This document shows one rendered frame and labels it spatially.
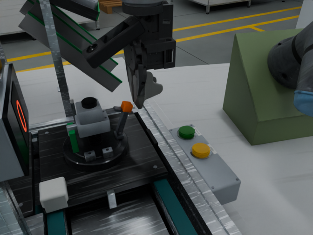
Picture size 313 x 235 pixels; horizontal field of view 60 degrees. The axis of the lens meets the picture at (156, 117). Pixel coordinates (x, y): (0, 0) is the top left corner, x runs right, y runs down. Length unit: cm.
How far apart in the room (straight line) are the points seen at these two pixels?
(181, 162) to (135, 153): 10
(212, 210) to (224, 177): 8
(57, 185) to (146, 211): 18
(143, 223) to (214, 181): 16
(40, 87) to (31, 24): 47
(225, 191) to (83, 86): 73
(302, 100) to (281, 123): 21
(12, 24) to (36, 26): 378
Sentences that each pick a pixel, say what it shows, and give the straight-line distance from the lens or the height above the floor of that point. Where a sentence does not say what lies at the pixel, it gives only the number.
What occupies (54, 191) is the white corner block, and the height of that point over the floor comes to 99.
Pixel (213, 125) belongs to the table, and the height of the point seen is 86.
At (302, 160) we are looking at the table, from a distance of 84.
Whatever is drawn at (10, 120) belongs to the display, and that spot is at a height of 123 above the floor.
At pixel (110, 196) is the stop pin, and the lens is 53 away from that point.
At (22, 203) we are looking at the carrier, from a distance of 56.
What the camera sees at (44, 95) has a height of 86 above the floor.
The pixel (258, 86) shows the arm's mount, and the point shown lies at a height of 101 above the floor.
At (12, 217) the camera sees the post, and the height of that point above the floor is 107.
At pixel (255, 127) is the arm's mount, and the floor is 92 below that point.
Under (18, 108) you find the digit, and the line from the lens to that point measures 33.
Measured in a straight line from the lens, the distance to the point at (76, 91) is 109.
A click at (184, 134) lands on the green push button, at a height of 97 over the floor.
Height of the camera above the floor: 137
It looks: 35 degrees down
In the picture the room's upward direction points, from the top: straight up
